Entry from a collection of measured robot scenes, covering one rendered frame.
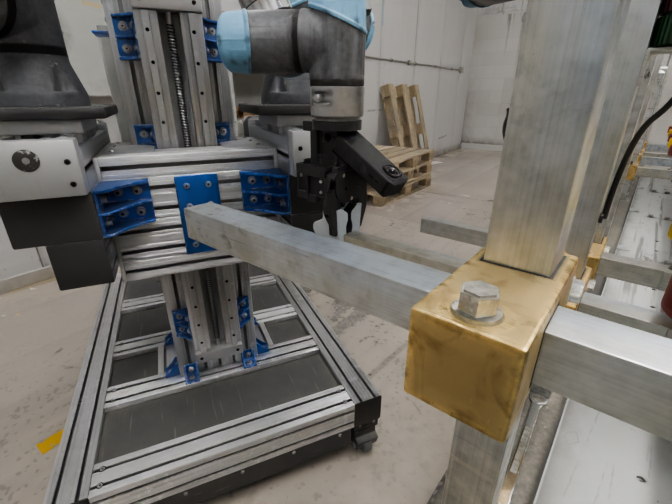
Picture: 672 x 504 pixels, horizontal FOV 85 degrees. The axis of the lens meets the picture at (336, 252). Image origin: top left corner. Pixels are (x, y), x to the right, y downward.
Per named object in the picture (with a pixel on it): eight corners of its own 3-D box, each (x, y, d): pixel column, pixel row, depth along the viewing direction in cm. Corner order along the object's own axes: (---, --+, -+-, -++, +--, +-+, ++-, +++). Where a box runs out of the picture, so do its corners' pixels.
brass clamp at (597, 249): (550, 278, 60) (557, 249, 58) (566, 252, 69) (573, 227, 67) (595, 289, 56) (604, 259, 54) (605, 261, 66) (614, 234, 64)
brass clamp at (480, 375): (391, 387, 19) (398, 302, 17) (484, 289, 29) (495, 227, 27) (519, 455, 15) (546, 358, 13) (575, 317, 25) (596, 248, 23)
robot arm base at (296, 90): (255, 103, 92) (251, 58, 88) (311, 102, 98) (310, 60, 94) (270, 104, 79) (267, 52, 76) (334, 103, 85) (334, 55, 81)
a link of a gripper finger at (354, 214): (332, 245, 65) (333, 194, 62) (360, 253, 62) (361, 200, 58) (321, 250, 63) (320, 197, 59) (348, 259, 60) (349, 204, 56)
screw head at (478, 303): (443, 313, 16) (447, 289, 16) (462, 295, 18) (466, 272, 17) (492, 331, 15) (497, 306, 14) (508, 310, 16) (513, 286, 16)
